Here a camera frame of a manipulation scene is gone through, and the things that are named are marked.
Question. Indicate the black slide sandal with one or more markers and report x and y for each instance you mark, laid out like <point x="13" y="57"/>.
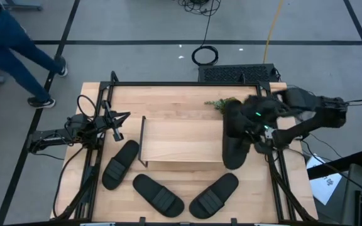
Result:
<point x="214" y="196"/>
<point x="157" y="194"/>
<point x="119" y="166"/>
<point x="235" y="153"/>

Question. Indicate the wooden shelf with black frame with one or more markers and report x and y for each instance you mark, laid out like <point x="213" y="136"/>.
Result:
<point x="181" y="138"/>

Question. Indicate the grey side desk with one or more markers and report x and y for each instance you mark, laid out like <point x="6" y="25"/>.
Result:
<point x="350" y="188"/>

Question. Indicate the black aluminium table frame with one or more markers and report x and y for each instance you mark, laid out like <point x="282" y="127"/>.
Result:
<point x="184" y="83"/>

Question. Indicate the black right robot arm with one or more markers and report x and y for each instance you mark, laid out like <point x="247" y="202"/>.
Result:
<point x="332" y="114"/>

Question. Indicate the black desk crossbar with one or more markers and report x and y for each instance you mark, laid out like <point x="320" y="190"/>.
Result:
<point x="335" y="164"/>

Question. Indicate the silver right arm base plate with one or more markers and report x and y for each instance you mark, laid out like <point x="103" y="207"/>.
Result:
<point x="269" y="133"/>

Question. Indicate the person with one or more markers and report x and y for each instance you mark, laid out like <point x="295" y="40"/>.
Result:
<point x="8" y="40"/>

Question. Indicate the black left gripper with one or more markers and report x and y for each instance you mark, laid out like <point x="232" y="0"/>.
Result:
<point x="110" y="118"/>

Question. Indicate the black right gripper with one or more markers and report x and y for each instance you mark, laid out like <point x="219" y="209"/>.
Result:
<point x="259" y="108"/>

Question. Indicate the small potted succulent plant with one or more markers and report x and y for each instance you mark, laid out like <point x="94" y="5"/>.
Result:
<point x="220" y="104"/>

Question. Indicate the grey desk leg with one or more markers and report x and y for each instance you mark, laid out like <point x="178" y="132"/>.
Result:
<point x="27" y="6"/>

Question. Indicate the black perforated computer case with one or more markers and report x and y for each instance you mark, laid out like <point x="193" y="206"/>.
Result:
<point x="218" y="73"/>

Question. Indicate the white paper sheet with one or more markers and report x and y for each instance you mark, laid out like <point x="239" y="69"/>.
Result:
<point x="322" y="185"/>

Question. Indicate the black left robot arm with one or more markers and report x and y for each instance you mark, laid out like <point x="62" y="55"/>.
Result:
<point x="49" y="138"/>

